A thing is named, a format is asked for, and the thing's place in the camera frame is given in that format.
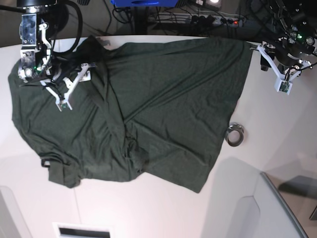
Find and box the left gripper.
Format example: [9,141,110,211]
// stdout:
[250,44,314,95]

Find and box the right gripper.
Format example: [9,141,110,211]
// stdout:
[39,63,96,112]

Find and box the dark green t-shirt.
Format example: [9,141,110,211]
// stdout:
[8,37,252,193]

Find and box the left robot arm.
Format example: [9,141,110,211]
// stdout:
[246,0,317,94]

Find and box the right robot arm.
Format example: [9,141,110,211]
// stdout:
[17,0,95,111]

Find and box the grey tape roll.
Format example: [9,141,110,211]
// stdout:
[225,122,244,147]

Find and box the small black clip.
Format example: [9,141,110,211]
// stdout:
[41,159,51,168]

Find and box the blue box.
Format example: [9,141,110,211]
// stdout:
[110,0,178,7]

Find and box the white power strip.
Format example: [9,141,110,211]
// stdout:
[153,12,246,28]

